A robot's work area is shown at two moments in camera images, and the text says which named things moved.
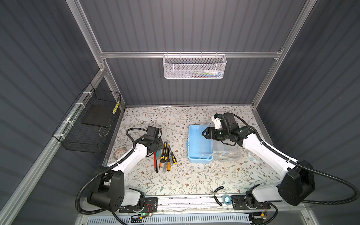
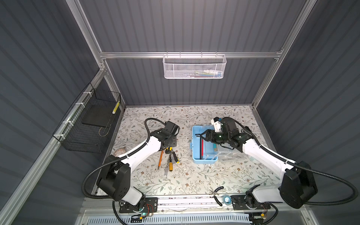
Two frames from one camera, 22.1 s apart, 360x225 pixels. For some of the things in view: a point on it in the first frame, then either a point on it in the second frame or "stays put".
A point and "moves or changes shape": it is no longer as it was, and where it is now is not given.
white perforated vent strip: [173, 220] stays put
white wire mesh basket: [194, 66] stays put
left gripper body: [158, 144] to [173, 141]
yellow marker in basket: [116, 107] stays put
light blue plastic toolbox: [202, 149] moves or changes shape
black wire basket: [86, 128] stays put
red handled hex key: [155, 162] to [200, 147]
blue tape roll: [227, 199] stays put
